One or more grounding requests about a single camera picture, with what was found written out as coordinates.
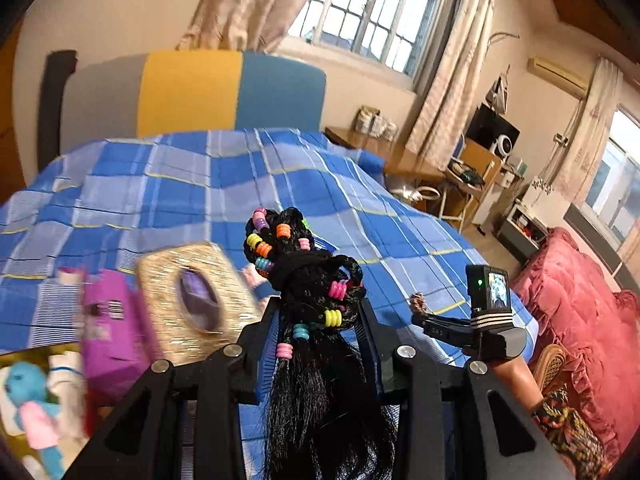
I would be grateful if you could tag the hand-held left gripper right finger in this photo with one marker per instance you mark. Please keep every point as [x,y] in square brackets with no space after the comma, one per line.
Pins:
[374,360]

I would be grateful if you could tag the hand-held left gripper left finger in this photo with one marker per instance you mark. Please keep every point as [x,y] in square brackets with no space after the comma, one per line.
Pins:
[262,360]

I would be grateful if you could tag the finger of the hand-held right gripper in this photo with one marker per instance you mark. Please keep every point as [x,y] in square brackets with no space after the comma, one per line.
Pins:
[442,320]
[440,333]

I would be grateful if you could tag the black beaded hair piece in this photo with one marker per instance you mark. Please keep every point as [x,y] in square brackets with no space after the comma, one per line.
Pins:
[300,270]

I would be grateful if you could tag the gold storage box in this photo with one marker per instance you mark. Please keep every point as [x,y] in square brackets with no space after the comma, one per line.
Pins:
[30,352]

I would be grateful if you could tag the person's right forearm floral sleeve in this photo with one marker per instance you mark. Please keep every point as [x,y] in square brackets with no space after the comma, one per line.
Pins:
[515,380]

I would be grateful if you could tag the brown wicker chair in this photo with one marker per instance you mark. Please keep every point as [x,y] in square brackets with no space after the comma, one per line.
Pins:
[552,365]

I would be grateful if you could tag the pink quilted sofa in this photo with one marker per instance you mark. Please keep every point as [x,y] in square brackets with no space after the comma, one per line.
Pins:
[580,300]

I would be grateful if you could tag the silver embossed tissue box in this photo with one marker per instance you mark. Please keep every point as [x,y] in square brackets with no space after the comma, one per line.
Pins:
[165,270]

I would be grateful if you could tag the purple carton box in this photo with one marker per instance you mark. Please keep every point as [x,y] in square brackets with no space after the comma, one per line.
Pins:
[110,345]

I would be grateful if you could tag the wooden desk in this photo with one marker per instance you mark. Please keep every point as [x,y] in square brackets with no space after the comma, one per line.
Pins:
[415,162]

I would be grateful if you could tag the white round fan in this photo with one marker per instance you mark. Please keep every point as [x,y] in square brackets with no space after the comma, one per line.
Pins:
[504,146]

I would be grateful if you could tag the blue plaid bed sheet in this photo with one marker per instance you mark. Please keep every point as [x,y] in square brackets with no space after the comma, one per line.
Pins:
[200,185]

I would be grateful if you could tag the bright side window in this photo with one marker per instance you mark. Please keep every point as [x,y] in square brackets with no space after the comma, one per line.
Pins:
[615,185]

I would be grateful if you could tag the black monitor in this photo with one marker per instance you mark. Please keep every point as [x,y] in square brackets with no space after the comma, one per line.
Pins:
[487,125]

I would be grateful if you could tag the jars on desk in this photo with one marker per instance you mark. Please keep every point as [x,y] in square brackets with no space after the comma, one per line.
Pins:
[375,122]

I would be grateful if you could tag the beige patterned curtain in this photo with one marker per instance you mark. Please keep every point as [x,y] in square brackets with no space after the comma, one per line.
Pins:
[240,5]
[592,125]
[460,50]

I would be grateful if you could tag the hanging white bag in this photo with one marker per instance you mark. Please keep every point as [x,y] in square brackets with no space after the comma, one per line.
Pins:
[499,92]

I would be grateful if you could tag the blue plush toy pink dress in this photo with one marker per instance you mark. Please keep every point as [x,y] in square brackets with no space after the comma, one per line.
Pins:
[25,385]

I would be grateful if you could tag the white pad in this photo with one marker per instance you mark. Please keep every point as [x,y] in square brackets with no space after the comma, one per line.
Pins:
[10,417]

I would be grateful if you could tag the grey yellow blue headboard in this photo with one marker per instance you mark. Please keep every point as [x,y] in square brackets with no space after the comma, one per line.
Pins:
[190,90]

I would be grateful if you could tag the barred window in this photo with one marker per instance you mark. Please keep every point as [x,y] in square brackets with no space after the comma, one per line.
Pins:
[380,15]

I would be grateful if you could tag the dark wall panel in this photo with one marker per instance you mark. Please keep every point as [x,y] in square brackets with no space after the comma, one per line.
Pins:
[592,237]

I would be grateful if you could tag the wall air conditioner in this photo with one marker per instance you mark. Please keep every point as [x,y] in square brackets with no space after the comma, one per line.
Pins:
[557,74]

